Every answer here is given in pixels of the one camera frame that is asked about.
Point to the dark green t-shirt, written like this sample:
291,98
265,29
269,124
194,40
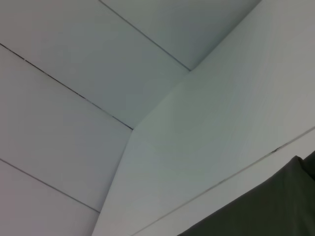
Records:
270,209

